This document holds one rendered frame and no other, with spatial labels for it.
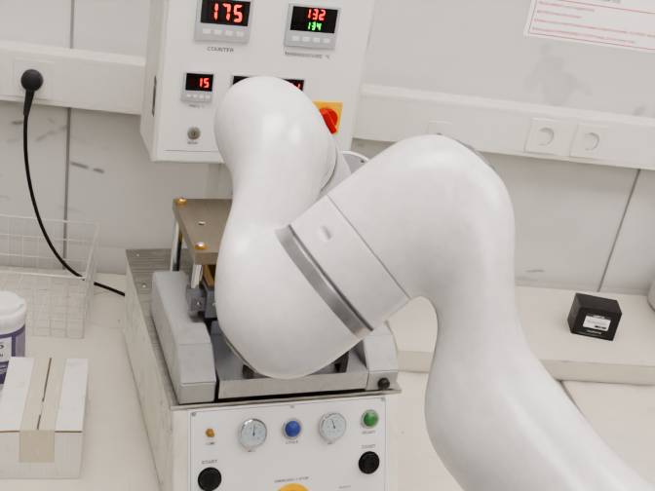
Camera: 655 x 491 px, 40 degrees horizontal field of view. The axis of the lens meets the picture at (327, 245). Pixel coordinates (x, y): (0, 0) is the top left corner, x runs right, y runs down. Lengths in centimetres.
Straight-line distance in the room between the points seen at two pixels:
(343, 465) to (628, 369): 75
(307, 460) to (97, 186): 80
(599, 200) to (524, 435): 147
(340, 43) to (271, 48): 11
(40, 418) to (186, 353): 25
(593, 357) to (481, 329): 127
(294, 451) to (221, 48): 60
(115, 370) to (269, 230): 99
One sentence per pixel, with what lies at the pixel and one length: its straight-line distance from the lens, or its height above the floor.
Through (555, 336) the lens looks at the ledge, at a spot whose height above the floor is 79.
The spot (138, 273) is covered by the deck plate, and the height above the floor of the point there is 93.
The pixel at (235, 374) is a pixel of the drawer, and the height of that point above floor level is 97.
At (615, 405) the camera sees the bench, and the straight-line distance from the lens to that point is 183.
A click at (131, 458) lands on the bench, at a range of 144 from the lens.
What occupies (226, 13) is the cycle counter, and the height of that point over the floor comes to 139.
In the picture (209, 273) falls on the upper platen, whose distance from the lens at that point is 131.
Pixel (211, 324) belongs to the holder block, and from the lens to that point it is 132.
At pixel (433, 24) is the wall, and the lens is 180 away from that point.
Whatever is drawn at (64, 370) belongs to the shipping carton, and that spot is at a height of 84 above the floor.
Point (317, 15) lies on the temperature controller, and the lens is 140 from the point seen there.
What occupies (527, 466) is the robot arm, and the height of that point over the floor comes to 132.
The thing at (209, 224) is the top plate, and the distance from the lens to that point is 133.
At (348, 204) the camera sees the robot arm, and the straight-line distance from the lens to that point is 62.
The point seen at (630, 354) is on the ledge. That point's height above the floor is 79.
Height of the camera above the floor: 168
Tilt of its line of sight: 26 degrees down
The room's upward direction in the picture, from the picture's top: 10 degrees clockwise
